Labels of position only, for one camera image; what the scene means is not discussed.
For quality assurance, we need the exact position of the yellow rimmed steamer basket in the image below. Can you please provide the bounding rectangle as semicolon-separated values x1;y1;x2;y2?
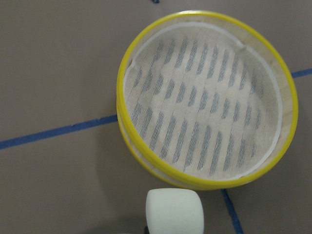
117;10;298;190

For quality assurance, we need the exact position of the white steamer liner cloth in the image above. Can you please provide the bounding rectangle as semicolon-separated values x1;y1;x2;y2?
124;22;282;181

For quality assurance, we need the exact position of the white steamed bun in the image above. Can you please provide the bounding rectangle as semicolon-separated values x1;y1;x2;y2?
145;188;204;234

